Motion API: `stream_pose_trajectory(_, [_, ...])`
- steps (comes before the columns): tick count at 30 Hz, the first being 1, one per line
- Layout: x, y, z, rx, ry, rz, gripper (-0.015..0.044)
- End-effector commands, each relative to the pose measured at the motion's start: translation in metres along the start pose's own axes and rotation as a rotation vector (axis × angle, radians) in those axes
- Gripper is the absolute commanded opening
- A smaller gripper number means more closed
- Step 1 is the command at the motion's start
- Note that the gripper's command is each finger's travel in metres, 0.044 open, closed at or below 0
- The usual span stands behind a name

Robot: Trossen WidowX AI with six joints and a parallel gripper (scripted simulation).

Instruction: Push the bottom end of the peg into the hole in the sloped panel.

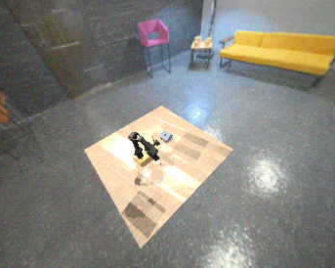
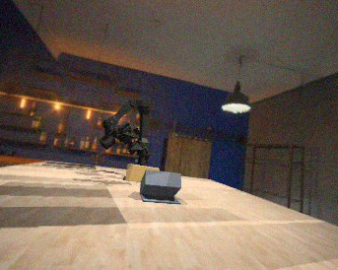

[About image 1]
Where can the grey square panel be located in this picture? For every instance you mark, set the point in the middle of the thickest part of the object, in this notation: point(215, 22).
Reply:
point(165, 135)

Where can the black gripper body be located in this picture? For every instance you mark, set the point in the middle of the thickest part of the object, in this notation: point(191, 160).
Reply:
point(157, 143)

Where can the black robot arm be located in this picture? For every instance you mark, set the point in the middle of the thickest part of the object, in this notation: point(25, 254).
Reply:
point(152, 151)

